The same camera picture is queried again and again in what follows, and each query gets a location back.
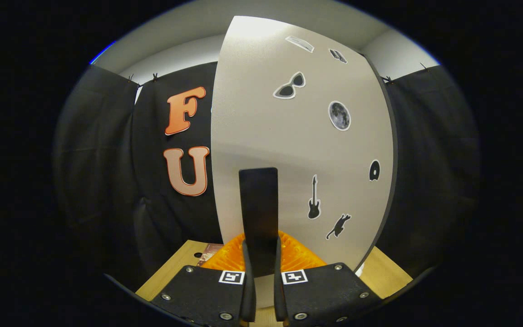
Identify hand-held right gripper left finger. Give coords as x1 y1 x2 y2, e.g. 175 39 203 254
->
150 232 257 327

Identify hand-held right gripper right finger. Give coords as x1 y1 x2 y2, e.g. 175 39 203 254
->
273 231 382 327

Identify black door handle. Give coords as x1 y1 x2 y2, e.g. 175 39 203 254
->
239 167 279 277

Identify beige cabinet door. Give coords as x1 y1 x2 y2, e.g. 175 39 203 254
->
210 16 398 309

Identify black backdrop cloth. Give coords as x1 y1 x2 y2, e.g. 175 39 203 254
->
53 61 482 296

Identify row of cloth clamps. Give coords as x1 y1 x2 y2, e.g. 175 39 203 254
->
127 63 428 84

